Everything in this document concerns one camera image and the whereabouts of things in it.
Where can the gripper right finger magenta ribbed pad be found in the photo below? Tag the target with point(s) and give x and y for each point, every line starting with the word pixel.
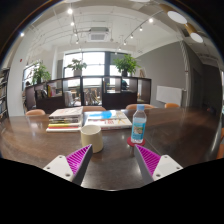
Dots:
pixel 153 166

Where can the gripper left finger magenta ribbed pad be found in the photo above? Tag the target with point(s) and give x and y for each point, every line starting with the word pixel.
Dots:
pixel 73 166

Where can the clear plastic water bottle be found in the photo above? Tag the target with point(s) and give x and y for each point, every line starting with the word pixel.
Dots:
pixel 138 126

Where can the red round coaster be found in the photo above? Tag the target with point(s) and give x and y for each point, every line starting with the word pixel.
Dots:
pixel 129 142

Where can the cream ceramic cup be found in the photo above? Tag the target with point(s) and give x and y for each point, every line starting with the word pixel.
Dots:
pixel 91 134

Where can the stack of books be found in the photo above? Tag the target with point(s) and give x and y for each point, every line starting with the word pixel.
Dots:
pixel 66 120

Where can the large white open book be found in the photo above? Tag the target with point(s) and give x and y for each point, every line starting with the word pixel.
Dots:
pixel 109 120

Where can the orange chair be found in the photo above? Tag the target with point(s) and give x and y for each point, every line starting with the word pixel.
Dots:
pixel 139 106
pixel 171 105
pixel 93 108
pixel 35 112

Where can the orange chair centre right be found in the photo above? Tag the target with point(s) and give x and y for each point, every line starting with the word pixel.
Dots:
pixel 139 106

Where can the orange chair far right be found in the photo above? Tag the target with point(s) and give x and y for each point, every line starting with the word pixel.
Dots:
pixel 171 105

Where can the orange chair far left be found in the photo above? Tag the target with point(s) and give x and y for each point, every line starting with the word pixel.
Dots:
pixel 35 112

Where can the orange chair right edge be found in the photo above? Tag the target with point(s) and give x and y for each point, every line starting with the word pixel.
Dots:
pixel 220 153

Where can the dark wooden shelf divider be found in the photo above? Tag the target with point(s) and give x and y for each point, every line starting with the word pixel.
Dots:
pixel 110 92

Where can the left potted green plant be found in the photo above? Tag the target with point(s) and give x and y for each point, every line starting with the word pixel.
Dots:
pixel 40 73

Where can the potted green plant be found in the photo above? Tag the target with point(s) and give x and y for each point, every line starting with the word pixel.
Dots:
pixel 77 66
pixel 126 65
pixel 40 73

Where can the middle potted green plant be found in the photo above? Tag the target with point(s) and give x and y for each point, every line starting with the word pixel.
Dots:
pixel 77 66

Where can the right potted green plant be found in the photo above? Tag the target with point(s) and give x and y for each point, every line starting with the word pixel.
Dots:
pixel 126 65

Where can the ceiling air conditioner unit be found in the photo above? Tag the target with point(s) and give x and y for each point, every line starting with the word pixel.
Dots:
pixel 98 34

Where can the white board against wall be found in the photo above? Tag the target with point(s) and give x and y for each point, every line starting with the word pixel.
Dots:
pixel 169 95

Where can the bookshelf at left wall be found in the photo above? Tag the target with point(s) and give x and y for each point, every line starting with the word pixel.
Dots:
pixel 4 73

